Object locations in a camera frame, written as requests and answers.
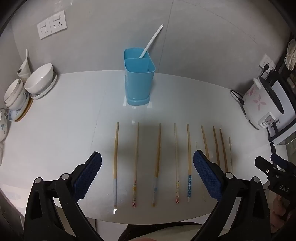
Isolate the round wooden board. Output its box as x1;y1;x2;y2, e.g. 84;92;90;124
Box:
14;96;34;121

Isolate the blue plastic utensil holder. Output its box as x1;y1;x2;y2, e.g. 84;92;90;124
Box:
124;47;156;106

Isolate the blue patterned plate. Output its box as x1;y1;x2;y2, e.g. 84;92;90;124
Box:
8;108;22;121

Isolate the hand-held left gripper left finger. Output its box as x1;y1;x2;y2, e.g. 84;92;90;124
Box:
24;151;104;241

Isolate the cream chopstick yellow red print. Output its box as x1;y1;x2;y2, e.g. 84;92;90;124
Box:
174;123;180;204

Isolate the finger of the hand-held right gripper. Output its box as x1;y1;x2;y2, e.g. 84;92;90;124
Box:
254;156;277;180
270;154;295;173

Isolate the white pink flowered rice cooker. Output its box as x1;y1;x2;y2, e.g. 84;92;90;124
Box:
242;76;285;131

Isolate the white plastic chopstick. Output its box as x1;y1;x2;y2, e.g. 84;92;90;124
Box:
139;24;163;58
140;25;164;58

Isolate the wooden chopstick pale blue handle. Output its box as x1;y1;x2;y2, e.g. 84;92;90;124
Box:
152;123;162;207

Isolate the wooden chopstick blue dotted handle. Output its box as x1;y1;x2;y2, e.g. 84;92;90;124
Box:
186;124;192;202

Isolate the crumpled white bag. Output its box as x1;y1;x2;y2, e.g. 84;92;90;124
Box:
284;39;296;70

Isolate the white wall socket with plug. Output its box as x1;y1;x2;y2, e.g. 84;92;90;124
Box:
258;54;276;74

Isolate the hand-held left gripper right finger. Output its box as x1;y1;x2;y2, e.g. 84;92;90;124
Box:
192;150;271;241

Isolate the white box with black frame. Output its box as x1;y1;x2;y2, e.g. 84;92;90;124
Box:
268;71;296;145

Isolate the white tall pointed pitcher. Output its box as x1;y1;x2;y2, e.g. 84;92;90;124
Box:
17;49;31;80

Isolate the person's right hand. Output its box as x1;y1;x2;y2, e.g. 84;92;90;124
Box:
270;197;296;233

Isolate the black rice cooker cable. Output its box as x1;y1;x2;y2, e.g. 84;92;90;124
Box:
230;89;246;106

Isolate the white patterned bowl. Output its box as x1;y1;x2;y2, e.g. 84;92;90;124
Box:
6;89;30;111

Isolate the white bowl dark rim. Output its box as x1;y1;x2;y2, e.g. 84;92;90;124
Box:
3;78;25;103

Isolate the white blue patterned teapot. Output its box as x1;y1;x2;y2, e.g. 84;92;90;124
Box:
0;109;11;142

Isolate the black wall plug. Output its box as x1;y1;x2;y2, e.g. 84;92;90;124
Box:
260;64;271;80

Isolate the wooden chopstick yellow red print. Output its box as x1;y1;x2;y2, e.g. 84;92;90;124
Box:
132;122;140;208

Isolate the plain wooden chopstick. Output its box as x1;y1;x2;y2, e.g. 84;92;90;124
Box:
201;125;210;161
212;126;220;167
219;129;228;173

